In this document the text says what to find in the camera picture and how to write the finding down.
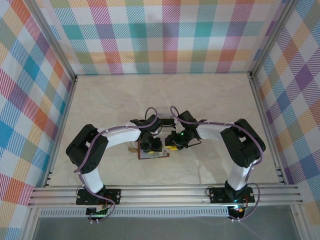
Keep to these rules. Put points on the brown leather card holder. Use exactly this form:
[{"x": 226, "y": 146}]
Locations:
[{"x": 150, "y": 156}]

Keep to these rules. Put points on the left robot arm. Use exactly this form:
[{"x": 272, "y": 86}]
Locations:
[{"x": 120, "y": 135}]

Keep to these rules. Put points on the short aluminium frame leg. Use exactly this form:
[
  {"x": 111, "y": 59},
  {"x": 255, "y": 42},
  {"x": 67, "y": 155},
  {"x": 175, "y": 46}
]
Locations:
[
  {"x": 28, "y": 225},
  {"x": 300, "y": 225}
]

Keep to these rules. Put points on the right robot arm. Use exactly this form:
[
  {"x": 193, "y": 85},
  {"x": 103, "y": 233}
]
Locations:
[{"x": 237, "y": 175}]

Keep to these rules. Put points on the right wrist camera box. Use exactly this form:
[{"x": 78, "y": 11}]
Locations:
[{"x": 178, "y": 127}]

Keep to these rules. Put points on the thin aluminium back rail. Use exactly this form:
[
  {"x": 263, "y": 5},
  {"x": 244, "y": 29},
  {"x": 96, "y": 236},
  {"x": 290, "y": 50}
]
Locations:
[{"x": 162, "y": 74}]

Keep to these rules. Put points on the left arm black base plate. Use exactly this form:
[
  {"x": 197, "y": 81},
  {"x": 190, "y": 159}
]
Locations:
[{"x": 112, "y": 196}]

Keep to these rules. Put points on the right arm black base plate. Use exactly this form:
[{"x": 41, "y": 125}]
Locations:
[{"x": 217, "y": 195}]

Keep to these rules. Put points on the aluminium frame post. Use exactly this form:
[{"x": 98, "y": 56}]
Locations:
[
  {"x": 52, "y": 42},
  {"x": 272, "y": 40}
]

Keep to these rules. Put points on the aluminium table edge rail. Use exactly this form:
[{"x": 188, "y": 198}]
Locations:
[
  {"x": 262, "y": 112},
  {"x": 66, "y": 112}
]

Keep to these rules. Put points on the wide aluminium mounting rail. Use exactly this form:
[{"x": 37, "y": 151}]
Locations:
[{"x": 162, "y": 196}]

